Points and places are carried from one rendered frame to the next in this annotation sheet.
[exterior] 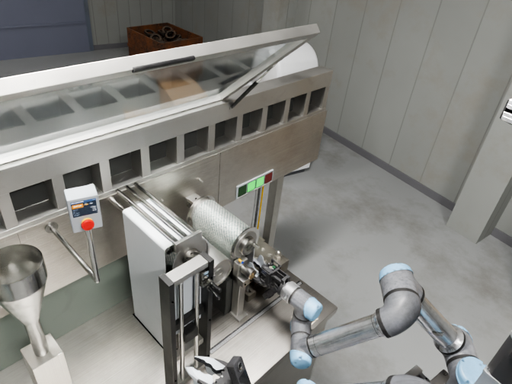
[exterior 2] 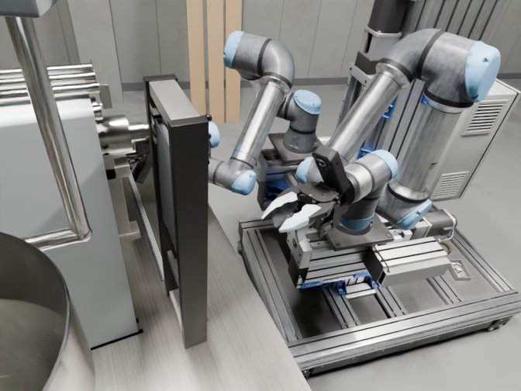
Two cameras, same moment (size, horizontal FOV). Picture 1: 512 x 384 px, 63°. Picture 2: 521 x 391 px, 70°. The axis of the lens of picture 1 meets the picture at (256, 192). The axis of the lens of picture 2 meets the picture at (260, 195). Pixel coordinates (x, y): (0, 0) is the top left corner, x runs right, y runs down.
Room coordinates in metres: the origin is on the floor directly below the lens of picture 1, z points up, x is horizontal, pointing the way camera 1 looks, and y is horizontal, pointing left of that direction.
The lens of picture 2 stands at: (0.54, 0.59, 1.68)
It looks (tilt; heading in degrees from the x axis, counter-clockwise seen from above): 39 degrees down; 289
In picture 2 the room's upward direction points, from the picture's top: 7 degrees clockwise
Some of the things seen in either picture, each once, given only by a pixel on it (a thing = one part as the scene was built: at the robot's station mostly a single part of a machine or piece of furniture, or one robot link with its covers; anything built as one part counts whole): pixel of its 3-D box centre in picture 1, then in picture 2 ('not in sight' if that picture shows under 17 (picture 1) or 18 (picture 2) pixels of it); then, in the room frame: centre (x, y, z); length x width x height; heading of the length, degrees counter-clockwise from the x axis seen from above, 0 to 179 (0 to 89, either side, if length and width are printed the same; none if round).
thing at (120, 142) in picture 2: (196, 261); (109, 135); (0.96, 0.17, 1.33); 0.06 x 0.06 x 0.06; 49
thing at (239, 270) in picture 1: (241, 289); (120, 188); (1.11, 0.01, 1.05); 0.06 x 0.05 x 0.31; 49
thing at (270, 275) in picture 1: (274, 278); (141, 143); (1.13, -0.11, 1.12); 0.12 x 0.08 x 0.09; 49
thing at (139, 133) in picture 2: not in sight; (146, 130); (0.92, 0.12, 1.33); 0.06 x 0.03 x 0.03; 49
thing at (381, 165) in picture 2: not in sight; (370, 172); (0.54, -0.15, 1.21); 0.11 x 0.08 x 0.09; 65
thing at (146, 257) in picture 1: (145, 277); (16, 267); (1.02, 0.36, 1.17); 0.34 x 0.05 x 0.54; 49
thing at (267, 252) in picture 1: (244, 248); not in sight; (1.41, 0.02, 1.00); 0.40 x 0.16 x 0.06; 49
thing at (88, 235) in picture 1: (92, 253); (55, 142); (0.78, 0.41, 1.51); 0.02 x 0.02 x 0.20
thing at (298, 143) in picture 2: not in sight; (301, 134); (0.87, -0.83, 0.87); 0.15 x 0.15 x 0.10
